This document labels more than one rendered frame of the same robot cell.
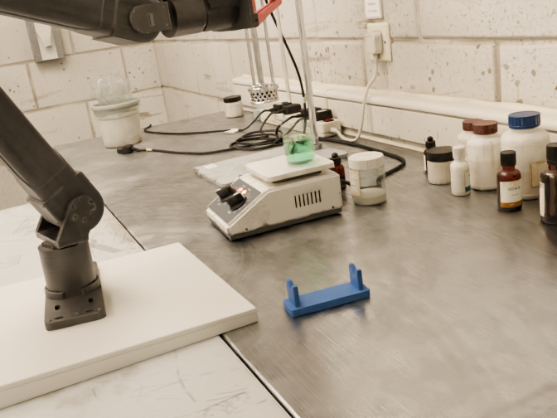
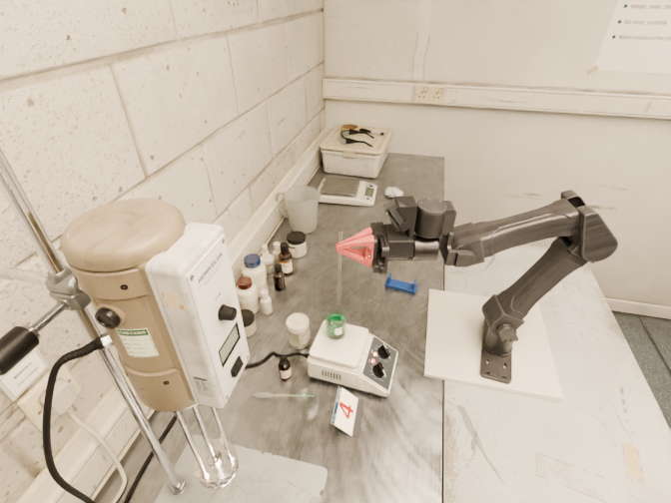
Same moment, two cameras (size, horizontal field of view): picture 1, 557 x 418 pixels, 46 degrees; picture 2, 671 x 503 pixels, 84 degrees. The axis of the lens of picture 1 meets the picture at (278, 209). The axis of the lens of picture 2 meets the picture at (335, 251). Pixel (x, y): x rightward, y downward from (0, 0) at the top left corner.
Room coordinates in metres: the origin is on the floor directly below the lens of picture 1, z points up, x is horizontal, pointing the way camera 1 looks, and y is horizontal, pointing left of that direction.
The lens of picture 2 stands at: (1.56, 0.32, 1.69)
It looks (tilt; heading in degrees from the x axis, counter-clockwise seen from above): 36 degrees down; 216
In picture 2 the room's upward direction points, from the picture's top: straight up
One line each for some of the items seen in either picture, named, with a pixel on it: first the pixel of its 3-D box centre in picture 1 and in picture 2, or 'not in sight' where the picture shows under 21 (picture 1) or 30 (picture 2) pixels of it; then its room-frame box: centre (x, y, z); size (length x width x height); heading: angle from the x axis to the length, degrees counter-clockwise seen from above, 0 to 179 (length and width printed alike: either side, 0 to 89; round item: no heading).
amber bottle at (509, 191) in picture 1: (509, 180); (279, 276); (0.94, -0.35, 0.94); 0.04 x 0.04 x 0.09
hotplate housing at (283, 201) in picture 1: (277, 193); (349, 356); (1.06, 0.00, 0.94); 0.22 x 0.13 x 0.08; 109
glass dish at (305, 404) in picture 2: not in sight; (307, 400); (1.20, -0.02, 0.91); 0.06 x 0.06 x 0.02
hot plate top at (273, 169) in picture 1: (288, 165); (339, 341); (1.07, -0.03, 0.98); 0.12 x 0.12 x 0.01; 19
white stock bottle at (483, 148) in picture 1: (486, 154); (247, 294); (1.07, -0.36, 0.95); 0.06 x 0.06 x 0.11
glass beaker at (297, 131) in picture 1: (299, 141); (335, 322); (1.06, -0.05, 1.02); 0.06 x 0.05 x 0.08; 77
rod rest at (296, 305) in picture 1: (325, 288); (401, 282); (0.71, -0.04, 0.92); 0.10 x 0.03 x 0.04; 105
